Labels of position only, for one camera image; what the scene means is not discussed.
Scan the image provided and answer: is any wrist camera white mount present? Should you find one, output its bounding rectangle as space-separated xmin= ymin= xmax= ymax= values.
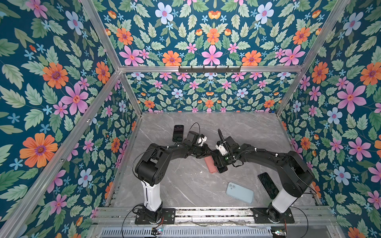
xmin=196 ymin=134 xmax=207 ymax=146
xmin=215 ymin=144 xmax=228 ymax=156

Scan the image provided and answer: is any black hook rail bracket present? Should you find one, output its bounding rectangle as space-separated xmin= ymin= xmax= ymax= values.
xmin=178 ymin=65 xmax=241 ymax=73

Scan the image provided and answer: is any white vented cable duct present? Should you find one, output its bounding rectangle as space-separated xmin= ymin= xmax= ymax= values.
xmin=100 ymin=226 xmax=273 ymax=238

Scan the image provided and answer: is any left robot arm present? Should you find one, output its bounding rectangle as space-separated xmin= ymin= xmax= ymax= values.
xmin=135 ymin=131 xmax=210 ymax=216

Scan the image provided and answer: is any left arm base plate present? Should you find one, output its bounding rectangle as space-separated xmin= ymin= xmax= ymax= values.
xmin=135 ymin=208 xmax=176 ymax=225

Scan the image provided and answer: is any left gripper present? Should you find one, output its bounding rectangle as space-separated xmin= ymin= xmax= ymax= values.
xmin=190 ymin=143 xmax=214 ymax=158

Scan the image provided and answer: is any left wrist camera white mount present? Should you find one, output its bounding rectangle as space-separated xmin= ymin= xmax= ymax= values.
xmin=196 ymin=134 xmax=207 ymax=146

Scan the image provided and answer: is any black smartphone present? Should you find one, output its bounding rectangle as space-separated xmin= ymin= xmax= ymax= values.
xmin=258 ymin=172 xmax=279 ymax=199
xmin=217 ymin=166 xmax=228 ymax=174

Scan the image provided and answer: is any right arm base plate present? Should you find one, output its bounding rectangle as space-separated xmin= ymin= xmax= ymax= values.
xmin=250 ymin=208 xmax=295 ymax=224

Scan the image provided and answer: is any aluminium front rail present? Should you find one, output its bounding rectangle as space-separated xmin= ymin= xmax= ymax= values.
xmin=91 ymin=206 xmax=338 ymax=227

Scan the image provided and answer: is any pink phone case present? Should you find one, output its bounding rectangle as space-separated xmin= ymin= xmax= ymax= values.
xmin=204 ymin=156 xmax=218 ymax=174

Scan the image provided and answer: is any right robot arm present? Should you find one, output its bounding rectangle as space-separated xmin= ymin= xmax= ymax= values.
xmin=211 ymin=137 xmax=315 ymax=223

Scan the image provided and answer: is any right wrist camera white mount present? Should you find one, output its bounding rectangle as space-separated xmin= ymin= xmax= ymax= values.
xmin=215 ymin=144 xmax=228 ymax=156

